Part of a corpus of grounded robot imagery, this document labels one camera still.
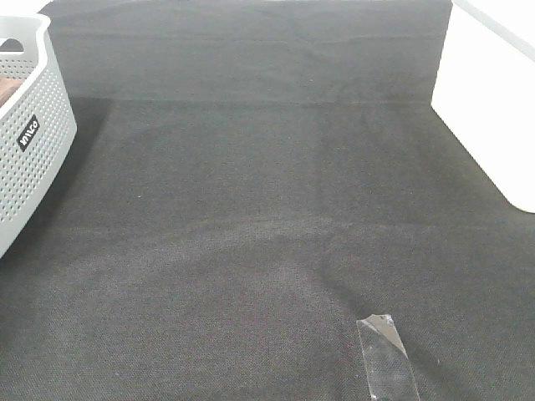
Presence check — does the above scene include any brown microfiber towel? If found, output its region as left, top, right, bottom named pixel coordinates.
left=0, top=77, right=23, bottom=106

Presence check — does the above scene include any white perforated plastic basket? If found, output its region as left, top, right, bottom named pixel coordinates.
left=1, top=13, right=77, bottom=252

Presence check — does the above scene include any white plastic bin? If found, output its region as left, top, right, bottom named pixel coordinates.
left=431, top=1, right=534, bottom=213

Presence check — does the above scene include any black table cloth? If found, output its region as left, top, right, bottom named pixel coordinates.
left=1, top=1, right=534, bottom=400

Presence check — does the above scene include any clear adhesive tape strip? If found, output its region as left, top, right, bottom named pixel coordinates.
left=357, top=314, right=420, bottom=401

